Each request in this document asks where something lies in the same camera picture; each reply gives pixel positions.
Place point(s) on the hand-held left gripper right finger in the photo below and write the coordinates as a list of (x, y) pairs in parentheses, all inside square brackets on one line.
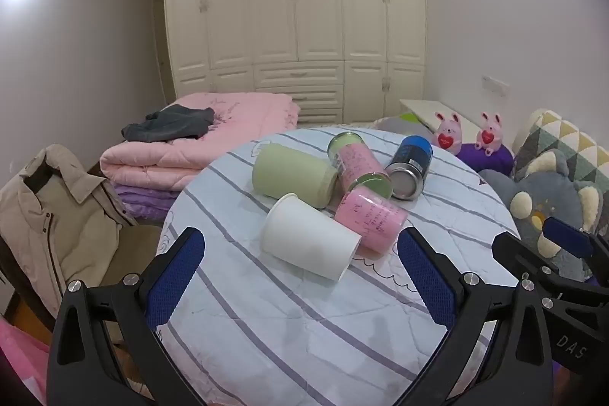
[(428, 280)]

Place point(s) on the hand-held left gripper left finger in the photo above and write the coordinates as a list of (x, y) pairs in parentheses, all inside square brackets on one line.
[(172, 280)]

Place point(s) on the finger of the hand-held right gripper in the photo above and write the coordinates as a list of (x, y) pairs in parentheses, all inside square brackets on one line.
[(521, 254), (566, 238)]

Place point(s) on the white cup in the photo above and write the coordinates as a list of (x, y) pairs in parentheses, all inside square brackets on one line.
[(307, 239)]

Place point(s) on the blue metal cup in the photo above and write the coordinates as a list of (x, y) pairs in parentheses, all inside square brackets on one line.
[(411, 158)]

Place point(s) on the pink cup with green lid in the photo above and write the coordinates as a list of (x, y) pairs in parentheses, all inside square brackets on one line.
[(358, 161)]

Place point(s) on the light green cup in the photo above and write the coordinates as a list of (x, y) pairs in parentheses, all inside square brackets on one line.
[(290, 173)]

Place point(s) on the grey plush toy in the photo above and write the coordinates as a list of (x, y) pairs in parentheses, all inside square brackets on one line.
[(547, 189)]

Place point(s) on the purple blanket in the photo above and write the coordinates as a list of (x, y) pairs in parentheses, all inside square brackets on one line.
[(142, 199)]

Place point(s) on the purple cushion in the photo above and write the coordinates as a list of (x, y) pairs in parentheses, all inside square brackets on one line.
[(497, 159)]

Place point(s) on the triangle pattern pillow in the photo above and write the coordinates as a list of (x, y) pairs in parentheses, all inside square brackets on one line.
[(566, 135)]

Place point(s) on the pink plush bunny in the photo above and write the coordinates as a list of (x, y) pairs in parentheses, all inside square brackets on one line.
[(490, 135), (447, 132)]

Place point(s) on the beige jacket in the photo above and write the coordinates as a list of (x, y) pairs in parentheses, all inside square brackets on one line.
[(52, 225)]

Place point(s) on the grey clothes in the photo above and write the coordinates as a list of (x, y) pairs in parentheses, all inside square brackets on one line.
[(171, 123)]

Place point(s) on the pink plastic bag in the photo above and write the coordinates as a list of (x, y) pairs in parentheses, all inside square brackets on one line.
[(21, 363)]

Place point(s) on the pink quilt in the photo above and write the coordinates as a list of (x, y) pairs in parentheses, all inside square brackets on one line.
[(247, 120)]

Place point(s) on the cream wardrobe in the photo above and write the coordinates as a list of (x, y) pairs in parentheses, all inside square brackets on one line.
[(295, 6)]

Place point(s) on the white wall socket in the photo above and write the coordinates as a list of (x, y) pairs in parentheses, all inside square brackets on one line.
[(494, 85)]

